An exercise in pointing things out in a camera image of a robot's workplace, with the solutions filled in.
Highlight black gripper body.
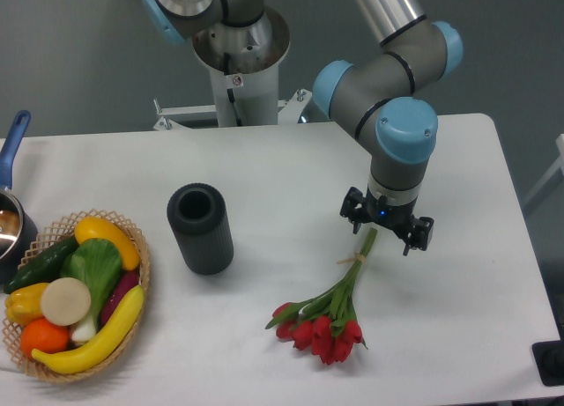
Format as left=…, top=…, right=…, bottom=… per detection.
left=361, top=188, right=417, bottom=237

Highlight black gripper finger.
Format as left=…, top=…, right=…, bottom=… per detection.
left=400, top=216, right=434, bottom=256
left=339, top=187, right=369, bottom=233

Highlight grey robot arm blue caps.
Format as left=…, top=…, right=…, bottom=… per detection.
left=142, top=0, right=464, bottom=251

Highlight red tulip bouquet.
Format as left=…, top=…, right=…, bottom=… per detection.
left=266, top=228, right=377, bottom=365

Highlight dark grey ribbed vase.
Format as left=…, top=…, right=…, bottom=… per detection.
left=167, top=182, right=234, bottom=276

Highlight black device at table edge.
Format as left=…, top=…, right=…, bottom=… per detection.
left=531, top=340, right=563, bottom=387

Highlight purple eggplant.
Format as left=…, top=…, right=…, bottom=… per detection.
left=99, top=270, right=138, bottom=328

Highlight green bok choy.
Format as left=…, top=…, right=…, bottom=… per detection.
left=60, top=239, right=122, bottom=346

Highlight woven wicker basket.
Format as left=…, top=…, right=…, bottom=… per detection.
left=2, top=210, right=150, bottom=383

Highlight beige round disc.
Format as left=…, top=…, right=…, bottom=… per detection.
left=40, top=277, right=92, bottom=326

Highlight green cucumber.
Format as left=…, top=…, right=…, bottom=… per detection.
left=4, top=235, right=78, bottom=294

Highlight yellow banana squash lower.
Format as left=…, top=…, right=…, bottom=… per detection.
left=32, top=285, right=145, bottom=374

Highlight orange fruit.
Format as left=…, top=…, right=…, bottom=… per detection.
left=20, top=318, right=70, bottom=359

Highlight yellow bell pepper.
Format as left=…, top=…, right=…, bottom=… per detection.
left=4, top=283, right=49, bottom=326

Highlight white frame at right edge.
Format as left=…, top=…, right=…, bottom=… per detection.
left=522, top=134, right=563, bottom=218

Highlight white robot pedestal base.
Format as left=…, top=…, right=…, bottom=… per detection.
left=153, top=6, right=312, bottom=130

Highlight blue handled saucepan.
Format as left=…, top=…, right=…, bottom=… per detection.
left=1, top=110, right=38, bottom=284

